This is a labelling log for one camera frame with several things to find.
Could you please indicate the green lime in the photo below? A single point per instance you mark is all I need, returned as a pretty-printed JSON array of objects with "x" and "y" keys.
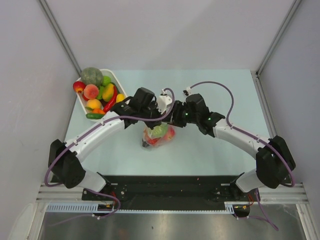
[{"x": 106, "y": 80}]

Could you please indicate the clear zip top bag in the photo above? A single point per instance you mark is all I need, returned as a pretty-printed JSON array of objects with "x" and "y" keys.
[{"x": 148, "y": 142}]

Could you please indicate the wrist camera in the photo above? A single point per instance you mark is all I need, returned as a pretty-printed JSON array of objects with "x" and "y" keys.
[
  {"x": 187, "y": 91},
  {"x": 164, "y": 101}
]

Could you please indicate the white plastic basket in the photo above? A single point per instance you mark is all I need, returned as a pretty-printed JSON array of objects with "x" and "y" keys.
[{"x": 121, "y": 92}]

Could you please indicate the yellow pepper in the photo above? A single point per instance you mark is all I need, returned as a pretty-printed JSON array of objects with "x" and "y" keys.
[{"x": 108, "y": 92}]

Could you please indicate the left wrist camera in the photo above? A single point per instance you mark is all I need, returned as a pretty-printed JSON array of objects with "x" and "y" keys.
[{"x": 164, "y": 101}]

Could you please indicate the red pomegranate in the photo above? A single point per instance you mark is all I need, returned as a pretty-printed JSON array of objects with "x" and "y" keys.
[{"x": 78, "y": 87}]

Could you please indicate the green striped melon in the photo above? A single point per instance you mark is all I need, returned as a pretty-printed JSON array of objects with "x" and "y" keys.
[{"x": 91, "y": 75}]

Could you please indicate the white cable duct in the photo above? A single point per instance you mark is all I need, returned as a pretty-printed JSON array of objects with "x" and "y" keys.
[{"x": 79, "y": 207}]

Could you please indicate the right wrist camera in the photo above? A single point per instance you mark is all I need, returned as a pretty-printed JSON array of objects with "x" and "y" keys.
[{"x": 187, "y": 91}]

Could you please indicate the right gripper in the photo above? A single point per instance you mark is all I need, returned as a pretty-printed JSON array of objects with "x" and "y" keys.
[{"x": 175, "y": 119}]

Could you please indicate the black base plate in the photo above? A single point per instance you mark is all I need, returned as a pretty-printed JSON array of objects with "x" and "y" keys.
[{"x": 172, "y": 193}]

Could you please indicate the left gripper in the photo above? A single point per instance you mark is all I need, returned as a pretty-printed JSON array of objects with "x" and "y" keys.
[{"x": 153, "y": 105}]

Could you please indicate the peach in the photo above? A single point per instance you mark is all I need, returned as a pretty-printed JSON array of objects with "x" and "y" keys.
[{"x": 91, "y": 91}]

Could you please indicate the red apple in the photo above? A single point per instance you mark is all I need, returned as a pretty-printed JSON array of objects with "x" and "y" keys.
[{"x": 170, "y": 134}]

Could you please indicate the green cucumber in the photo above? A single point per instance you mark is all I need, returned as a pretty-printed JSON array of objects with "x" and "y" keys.
[{"x": 94, "y": 116}]

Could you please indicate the orange carrot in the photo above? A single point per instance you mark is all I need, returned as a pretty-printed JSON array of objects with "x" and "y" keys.
[{"x": 98, "y": 111}]

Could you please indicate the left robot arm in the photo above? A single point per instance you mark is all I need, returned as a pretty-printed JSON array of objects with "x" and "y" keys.
[{"x": 65, "y": 158}]

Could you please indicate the red chili pepper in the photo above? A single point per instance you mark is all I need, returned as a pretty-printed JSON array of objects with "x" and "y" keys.
[{"x": 112, "y": 101}]

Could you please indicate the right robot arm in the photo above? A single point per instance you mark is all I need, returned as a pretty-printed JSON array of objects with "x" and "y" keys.
[{"x": 273, "y": 159}]

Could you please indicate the green cabbage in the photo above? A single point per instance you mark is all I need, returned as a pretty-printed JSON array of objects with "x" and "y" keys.
[{"x": 158, "y": 131}]

